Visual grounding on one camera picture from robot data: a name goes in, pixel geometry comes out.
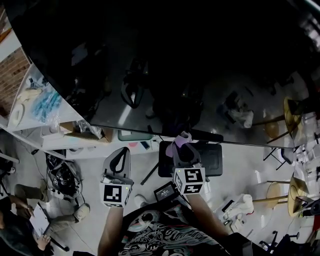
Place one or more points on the purple cloth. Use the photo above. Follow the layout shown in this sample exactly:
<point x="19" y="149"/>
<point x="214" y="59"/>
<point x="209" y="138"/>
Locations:
<point x="170" y="150"/>

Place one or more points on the black screen stand leg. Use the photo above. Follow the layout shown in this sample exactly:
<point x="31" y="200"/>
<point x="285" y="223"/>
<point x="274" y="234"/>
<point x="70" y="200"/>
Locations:
<point x="143" y="180"/>

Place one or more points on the white metal shelf rack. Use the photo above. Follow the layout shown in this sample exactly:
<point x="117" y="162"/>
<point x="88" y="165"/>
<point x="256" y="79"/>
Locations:
<point x="67" y="112"/>

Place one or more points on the teal plastic tray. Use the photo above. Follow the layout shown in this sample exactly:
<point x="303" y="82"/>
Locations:
<point x="132" y="137"/>

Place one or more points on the dark grey open laptop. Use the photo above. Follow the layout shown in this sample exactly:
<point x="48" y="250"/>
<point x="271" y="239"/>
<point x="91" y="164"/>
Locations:
<point x="301" y="203"/>

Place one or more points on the black folding chair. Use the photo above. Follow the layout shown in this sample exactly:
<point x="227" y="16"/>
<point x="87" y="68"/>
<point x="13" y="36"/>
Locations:
<point x="287" y="156"/>

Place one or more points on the brown cardboard box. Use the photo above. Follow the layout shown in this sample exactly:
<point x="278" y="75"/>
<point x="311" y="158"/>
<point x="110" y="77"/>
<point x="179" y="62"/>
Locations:
<point x="82" y="137"/>

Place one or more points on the person's right forearm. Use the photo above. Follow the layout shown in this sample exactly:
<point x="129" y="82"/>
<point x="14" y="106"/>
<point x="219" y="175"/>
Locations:
<point x="205" y="212"/>

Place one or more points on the bag of blue cloths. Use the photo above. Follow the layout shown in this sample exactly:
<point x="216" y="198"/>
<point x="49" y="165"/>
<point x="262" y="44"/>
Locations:
<point x="46" y="106"/>

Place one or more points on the white round plate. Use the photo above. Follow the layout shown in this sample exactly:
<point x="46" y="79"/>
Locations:
<point x="15" y="120"/>

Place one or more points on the person's white shoe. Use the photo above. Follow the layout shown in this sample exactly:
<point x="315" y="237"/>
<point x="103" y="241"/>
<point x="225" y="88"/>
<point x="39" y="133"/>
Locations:
<point x="140" y="201"/>

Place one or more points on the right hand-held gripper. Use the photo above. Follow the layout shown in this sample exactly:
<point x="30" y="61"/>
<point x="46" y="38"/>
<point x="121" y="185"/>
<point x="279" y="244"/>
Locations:
<point x="191" y="181"/>

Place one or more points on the round yellow wooden table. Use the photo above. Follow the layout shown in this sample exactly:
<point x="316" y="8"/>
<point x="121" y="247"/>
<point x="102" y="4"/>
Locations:
<point x="273" y="195"/>

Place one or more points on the person's black printed shirt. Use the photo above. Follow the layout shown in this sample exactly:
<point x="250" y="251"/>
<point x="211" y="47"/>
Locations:
<point x="162" y="232"/>

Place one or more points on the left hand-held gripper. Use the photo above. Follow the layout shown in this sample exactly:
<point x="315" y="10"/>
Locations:
<point x="113" y="196"/>

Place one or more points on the white clipboard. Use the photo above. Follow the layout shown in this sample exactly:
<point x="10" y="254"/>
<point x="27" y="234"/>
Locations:
<point x="40" y="220"/>

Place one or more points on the black device with display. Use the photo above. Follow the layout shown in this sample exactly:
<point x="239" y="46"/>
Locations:
<point x="165" y="192"/>

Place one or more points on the person's left forearm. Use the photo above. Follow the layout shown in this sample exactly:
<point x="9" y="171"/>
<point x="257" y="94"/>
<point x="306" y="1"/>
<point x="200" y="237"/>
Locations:
<point x="110" y="232"/>

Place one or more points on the cream cloth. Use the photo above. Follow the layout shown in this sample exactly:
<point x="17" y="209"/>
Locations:
<point x="27" y="95"/>

